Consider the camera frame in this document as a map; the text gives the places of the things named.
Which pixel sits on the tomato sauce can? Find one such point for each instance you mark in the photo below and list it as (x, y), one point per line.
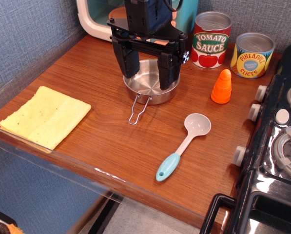
(210, 39)

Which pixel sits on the grey spoon teal handle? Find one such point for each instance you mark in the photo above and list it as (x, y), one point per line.
(196, 125)

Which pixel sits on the orange toy carrot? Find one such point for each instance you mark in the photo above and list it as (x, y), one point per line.
(222, 89)

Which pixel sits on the pineapple slices can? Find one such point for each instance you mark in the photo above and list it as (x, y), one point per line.
(252, 54)

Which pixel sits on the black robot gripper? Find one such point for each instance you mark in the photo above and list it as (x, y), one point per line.
(148, 28)

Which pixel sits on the teal toy microwave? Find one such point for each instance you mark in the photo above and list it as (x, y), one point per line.
(94, 14)

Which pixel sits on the yellow folded towel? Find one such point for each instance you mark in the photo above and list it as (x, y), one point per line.
(46, 119)

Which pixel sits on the black toy stove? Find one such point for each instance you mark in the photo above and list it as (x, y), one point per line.
(263, 201)

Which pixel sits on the orange fuzzy object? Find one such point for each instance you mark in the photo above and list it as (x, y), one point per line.
(10, 229)

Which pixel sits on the small steel pan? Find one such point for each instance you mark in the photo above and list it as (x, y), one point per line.
(144, 88)

